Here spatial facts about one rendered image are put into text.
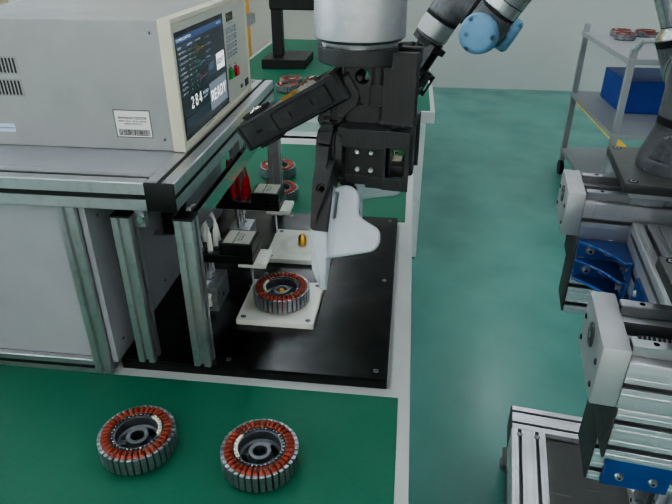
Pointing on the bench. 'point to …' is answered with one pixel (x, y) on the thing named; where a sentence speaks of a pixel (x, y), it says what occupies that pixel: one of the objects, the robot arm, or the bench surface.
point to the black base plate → (289, 367)
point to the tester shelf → (121, 168)
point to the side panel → (49, 293)
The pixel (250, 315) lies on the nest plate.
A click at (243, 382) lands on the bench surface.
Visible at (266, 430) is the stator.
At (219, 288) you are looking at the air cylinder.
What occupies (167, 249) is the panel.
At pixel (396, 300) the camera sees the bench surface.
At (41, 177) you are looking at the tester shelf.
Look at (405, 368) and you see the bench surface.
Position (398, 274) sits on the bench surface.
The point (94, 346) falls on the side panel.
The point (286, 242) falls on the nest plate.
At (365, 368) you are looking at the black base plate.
